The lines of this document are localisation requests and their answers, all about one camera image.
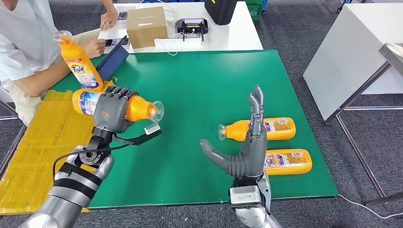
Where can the person's right hand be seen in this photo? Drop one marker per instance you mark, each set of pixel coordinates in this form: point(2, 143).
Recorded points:
point(94, 47)

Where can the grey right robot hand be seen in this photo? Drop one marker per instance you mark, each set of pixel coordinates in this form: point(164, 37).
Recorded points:
point(252, 157)

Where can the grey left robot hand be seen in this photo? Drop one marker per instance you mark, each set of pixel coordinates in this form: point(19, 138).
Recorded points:
point(110, 113)

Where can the person's left hand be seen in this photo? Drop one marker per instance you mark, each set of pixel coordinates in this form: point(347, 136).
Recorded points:
point(108, 20)

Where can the orange detergent bottle clear cap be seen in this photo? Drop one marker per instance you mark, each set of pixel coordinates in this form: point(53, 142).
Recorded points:
point(289, 163)
point(78, 63)
point(233, 132)
point(138, 108)

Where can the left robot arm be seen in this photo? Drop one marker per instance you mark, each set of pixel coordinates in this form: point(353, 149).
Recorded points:
point(72, 188)

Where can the person's right forearm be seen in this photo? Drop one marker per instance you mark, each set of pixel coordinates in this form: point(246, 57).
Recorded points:
point(44, 80)

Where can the person's left forearm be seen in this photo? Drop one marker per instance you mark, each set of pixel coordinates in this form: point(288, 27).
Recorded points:
point(109, 5)

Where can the printed photo card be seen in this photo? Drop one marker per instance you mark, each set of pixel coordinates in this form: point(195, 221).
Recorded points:
point(122, 15)

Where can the tablet in blue case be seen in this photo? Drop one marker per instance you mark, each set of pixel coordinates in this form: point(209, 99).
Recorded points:
point(113, 63)

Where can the brown cardboard box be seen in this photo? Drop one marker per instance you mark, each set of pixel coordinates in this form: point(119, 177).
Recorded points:
point(146, 27)

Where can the person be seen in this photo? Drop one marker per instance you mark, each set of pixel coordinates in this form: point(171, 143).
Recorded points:
point(25, 37)

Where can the black handheld controller on stand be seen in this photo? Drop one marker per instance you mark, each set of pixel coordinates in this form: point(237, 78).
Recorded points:
point(192, 26)

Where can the yellow taped cardboard sheet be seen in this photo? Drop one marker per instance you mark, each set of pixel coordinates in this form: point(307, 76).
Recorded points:
point(31, 151)

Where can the black carrying case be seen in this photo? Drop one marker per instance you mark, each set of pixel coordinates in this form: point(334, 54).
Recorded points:
point(220, 12)

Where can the large white table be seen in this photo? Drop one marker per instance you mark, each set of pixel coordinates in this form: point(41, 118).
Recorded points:
point(346, 56)

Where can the green plastic crate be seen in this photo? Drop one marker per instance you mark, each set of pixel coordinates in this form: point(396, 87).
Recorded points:
point(255, 12)

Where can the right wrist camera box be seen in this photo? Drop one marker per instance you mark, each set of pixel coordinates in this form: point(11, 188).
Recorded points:
point(245, 195)

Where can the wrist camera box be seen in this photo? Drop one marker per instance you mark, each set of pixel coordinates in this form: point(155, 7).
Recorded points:
point(245, 195)
point(152, 129)

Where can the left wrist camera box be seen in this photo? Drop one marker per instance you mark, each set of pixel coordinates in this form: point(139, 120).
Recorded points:
point(152, 129)

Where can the steel frame table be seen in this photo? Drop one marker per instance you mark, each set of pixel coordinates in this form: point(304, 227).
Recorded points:
point(393, 55)

